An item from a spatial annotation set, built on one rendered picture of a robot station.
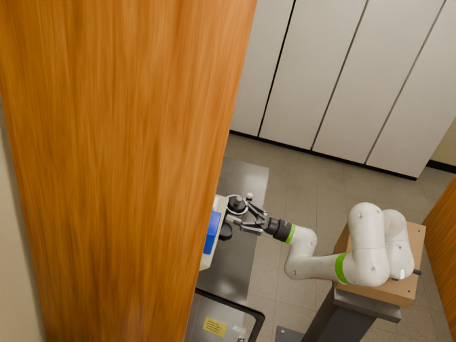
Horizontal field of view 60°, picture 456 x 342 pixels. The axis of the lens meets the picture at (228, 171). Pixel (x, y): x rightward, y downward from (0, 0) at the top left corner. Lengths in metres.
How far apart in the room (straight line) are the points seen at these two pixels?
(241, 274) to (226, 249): 0.16
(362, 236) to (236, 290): 0.70
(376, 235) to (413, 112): 3.11
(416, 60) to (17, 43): 3.74
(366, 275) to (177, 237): 0.69
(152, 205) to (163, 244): 0.13
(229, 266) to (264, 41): 2.63
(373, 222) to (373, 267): 0.15
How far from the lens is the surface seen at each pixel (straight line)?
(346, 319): 2.24
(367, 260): 1.42
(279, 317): 3.02
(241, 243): 2.06
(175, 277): 1.14
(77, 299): 1.40
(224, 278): 1.90
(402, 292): 2.10
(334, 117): 4.37
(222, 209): 1.37
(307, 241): 1.79
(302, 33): 4.03
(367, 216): 1.43
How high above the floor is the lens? 2.44
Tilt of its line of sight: 37 degrees down
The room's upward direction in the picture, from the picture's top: 13 degrees clockwise
